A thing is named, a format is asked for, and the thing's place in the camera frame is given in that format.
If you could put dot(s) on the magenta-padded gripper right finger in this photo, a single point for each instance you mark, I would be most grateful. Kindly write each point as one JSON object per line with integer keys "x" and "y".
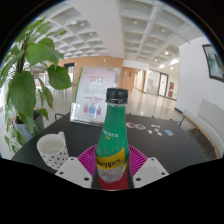
{"x": 150, "y": 170}

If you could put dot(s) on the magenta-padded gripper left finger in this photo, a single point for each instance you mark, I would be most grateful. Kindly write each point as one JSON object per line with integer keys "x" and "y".
{"x": 74, "y": 170}

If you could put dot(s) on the green plastic drink bottle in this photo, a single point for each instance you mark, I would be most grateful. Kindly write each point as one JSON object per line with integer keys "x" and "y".
{"x": 112, "y": 140}

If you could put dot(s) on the white polka dot mug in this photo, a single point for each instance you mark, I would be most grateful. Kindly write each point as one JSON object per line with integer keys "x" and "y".
{"x": 53, "y": 151}

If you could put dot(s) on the flat round red coaster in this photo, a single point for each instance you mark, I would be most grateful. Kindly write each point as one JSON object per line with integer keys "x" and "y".
{"x": 115, "y": 185}

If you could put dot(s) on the small blue card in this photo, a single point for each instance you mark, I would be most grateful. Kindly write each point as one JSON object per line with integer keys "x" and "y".
{"x": 169, "y": 132}

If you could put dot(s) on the round colourful sticker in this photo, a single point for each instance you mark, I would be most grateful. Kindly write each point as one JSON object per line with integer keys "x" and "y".
{"x": 131, "y": 125}
{"x": 140, "y": 127}

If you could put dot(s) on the long white wooden bench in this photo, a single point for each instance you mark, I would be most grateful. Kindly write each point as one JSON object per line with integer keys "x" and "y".
{"x": 210, "y": 123}

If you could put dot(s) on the clear acrylic sign stand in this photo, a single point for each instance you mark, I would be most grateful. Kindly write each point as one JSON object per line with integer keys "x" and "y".
{"x": 95, "y": 96}

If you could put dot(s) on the green leafy potted plant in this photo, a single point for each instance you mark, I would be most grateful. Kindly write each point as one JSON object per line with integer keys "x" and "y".
{"x": 23, "y": 93}

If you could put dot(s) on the dark framed landscape picture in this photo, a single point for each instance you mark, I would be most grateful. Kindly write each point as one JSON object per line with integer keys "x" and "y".
{"x": 215, "y": 63}

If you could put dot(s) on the recessed ceiling lights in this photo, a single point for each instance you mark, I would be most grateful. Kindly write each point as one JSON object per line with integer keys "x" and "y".
{"x": 135, "y": 22}

